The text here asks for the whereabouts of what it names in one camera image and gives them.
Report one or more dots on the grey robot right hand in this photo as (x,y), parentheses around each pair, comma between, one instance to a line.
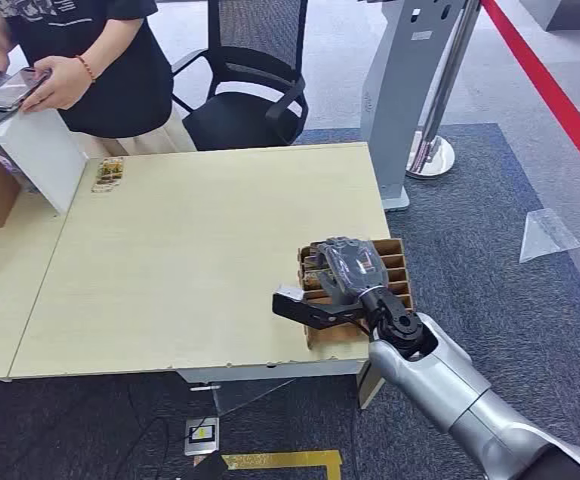
(353,265)

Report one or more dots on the person's left hand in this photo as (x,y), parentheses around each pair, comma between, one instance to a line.
(62,83)

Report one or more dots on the black smartphone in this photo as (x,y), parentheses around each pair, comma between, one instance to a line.
(10,91)

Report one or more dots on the brown wooden card organizer tray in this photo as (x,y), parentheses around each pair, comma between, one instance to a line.
(395,265)

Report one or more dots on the person's left forearm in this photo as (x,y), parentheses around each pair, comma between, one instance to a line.
(115,43)

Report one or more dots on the person's right forearm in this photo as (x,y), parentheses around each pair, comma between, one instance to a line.
(2,33)

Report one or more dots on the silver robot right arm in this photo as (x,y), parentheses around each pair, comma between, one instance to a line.
(445,384)

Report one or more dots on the person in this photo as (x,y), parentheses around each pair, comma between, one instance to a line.
(115,79)

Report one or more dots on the white desk riser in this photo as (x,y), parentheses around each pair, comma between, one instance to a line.
(35,152)

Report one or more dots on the grey kiosk stand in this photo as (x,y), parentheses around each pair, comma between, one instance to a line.
(395,99)

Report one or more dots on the black mesh office chair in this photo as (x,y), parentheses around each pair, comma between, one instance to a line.
(242,119)

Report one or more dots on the clear plastic floor marker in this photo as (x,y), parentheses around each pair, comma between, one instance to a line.
(542,235)

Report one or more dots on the silver floor socket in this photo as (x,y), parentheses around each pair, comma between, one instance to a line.
(202,436)

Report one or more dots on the red barrier belt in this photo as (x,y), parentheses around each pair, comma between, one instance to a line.
(550,93)

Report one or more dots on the grey platform base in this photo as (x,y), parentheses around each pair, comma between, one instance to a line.
(570,13)

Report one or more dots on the chrome stanchion post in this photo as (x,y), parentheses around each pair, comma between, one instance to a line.
(433,156)

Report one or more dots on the grey metal table frame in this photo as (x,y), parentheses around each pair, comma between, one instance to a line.
(270,372)

